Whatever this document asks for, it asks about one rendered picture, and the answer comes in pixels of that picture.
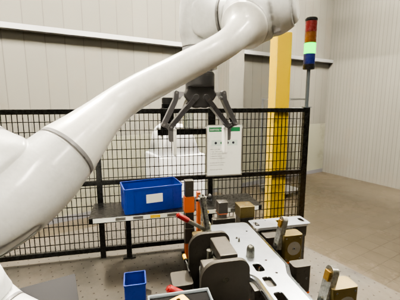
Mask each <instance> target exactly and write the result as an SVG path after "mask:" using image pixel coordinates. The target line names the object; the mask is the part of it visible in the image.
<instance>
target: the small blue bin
mask: <svg viewBox="0 0 400 300"><path fill-rule="evenodd" d="M123 287H124V299H125V300H146V271H145V270H141V271H131V272H126V273H124V282H123Z"/></svg>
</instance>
